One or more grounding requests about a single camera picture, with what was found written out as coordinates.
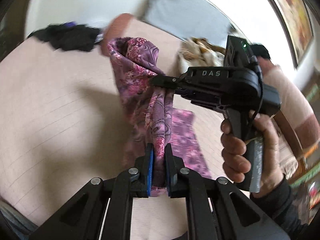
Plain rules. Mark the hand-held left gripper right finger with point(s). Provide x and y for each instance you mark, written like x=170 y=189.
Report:
x=170 y=165

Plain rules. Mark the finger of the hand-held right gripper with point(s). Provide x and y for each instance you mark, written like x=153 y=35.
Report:
x=167 y=82

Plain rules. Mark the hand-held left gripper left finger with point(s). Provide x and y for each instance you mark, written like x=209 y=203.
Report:
x=150 y=165

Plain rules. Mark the purple floral long-sleeve garment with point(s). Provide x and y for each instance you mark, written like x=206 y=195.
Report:
x=140 y=80

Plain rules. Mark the person's right forearm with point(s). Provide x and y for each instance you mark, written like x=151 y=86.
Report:
x=280 y=205

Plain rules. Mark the person's right hand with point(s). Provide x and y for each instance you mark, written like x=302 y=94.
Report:
x=235 y=150

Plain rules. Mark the small black cloth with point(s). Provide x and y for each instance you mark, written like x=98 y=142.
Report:
x=260 y=51

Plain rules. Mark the beige floral blanket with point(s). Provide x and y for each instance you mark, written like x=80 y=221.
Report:
x=197 y=52

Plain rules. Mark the pink bolster with brown end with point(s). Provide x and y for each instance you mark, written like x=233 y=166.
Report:
x=150 y=30
x=287 y=85

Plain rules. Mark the grey pillow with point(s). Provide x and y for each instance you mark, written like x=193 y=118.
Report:
x=190 y=10

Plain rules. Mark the black cloth with purple trim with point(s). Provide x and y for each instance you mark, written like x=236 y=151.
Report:
x=70 y=37

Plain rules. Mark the pink quilted bed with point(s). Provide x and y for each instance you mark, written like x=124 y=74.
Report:
x=50 y=105

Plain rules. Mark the person's leg in jeans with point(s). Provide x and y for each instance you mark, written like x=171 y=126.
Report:
x=15 y=222

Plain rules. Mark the framed wall poster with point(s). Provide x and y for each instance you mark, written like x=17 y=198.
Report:
x=295 y=17

